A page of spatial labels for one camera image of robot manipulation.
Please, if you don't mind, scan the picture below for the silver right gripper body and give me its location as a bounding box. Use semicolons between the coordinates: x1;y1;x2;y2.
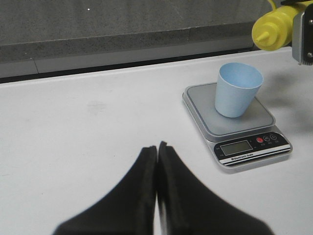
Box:
292;3;313;66

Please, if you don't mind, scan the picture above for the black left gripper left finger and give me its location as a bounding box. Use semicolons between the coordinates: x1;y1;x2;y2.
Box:
54;146;157;235

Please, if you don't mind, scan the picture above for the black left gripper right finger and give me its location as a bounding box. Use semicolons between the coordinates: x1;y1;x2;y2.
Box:
157;142;273;235

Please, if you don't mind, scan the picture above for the yellow squeeze bottle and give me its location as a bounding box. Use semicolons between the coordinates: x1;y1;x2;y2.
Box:
251;0;312;51

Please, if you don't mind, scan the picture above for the light blue plastic cup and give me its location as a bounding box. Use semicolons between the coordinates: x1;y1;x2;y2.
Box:
215;62;264;118

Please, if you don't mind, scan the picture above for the silver digital kitchen scale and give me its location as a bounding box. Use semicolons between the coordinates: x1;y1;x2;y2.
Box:
182;83;293;173

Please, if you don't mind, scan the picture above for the grey stone counter ledge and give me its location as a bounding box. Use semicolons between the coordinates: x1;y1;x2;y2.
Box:
0;0;271;80

